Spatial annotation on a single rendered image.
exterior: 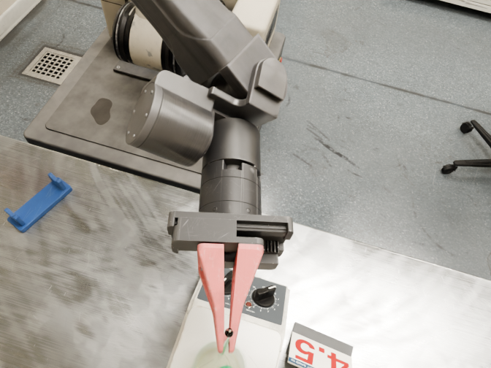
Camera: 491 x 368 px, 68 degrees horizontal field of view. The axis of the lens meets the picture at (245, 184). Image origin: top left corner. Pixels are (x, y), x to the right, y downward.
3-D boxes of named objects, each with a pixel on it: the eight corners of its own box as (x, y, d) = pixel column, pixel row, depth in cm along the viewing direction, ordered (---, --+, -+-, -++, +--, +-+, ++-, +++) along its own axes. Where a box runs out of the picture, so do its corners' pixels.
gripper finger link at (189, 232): (267, 348, 24) (264, 220, 29) (158, 346, 24) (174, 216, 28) (254, 356, 30) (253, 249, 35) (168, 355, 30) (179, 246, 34)
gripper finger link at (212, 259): (295, 349, 24) (288, 221, 29) (188, 347, 24) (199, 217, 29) (278, 357, 30) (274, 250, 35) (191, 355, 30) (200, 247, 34)
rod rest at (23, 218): (59, 179, 62) (52, 167, 59) (74, 189, 61) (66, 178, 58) (8, 221, 57) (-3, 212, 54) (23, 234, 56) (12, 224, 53)
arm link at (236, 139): (271, 125, 37) (237, 150, 41) (215, 95, 34) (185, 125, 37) (273, 182, 34) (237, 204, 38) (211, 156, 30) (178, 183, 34)
